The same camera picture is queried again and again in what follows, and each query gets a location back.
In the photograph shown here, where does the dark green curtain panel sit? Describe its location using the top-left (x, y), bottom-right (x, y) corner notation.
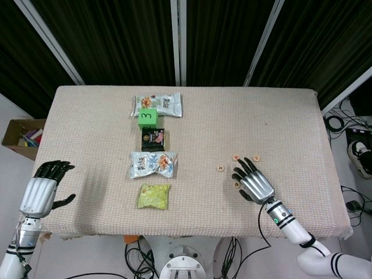
top-left (252, 0), bottom-right (372, 108)
top-left (30, 0), bottom-right (178, 87)
top-left (0, 0), bottom-right (79, 117)
top-left (185, 0), bottom-right (281, 87)

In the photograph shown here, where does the black case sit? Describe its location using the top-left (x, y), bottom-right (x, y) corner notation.
top-left (349, 84), bottom-right (372, 117)

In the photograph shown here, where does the black cable of right hand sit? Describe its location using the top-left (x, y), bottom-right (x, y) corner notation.
top-left (200, 202), bottom-right (271, 279)

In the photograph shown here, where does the black luncheon meat tin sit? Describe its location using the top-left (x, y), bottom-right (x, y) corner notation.
top-left (141, 128), bottom-right (166, 152)

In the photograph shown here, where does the black cable tangle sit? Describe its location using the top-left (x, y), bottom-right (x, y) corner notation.
top-left (220, 237), bottom-right (244, 279)
top-left (124, 237), bottom-right (160, 279)

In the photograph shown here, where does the black and white shoe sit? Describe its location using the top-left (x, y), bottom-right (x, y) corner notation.
top-left (348, 140), bottom-right (372, 178)

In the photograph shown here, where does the white double partition post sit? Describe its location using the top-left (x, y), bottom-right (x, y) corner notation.
top-left (170, 0), bottom-right (188, 87)

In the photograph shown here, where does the green cube with number three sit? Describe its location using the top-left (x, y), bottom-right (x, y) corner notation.
top-left (138, 108), bottom-right (159, 131)

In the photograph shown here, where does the black cable bundle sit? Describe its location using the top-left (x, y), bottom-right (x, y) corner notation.
top-left (323, 98), bottom-right (372, 137)

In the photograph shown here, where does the beige waffle table cloth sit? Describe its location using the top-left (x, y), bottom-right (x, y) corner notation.
top-left (16, 85), bottom-right (354, 241)

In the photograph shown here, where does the brown cardboard box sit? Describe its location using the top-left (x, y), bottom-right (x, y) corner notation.
top-left (1, 118), bottom-right (47, 161)

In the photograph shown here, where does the yellow green snack bag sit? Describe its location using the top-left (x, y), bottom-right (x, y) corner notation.
top-left (135, 183), bottom-right (172, 210)

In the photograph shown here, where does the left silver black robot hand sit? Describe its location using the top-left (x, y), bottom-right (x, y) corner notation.
top-left (19, 159), bottom-right (77, 218)

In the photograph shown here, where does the black flat device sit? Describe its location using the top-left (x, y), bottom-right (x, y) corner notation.
top-left (345, 127), bottom-right (372, 143)

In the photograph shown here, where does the metal white robot torso base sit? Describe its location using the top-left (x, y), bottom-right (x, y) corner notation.
top-left (142, 235), bottom-right (230, 279)

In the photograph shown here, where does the white blue crumpled snack bag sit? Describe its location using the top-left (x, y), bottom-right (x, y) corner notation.
top-left (127, 151), bottom-right (178, 180)

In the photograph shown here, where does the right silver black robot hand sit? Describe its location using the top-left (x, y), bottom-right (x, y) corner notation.
top-left (231, 157), bottom-right (276, 206)

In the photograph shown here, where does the silver white snack packet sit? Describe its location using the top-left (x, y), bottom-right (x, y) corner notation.
top-left (130, 92), bottom-right (184, 118)

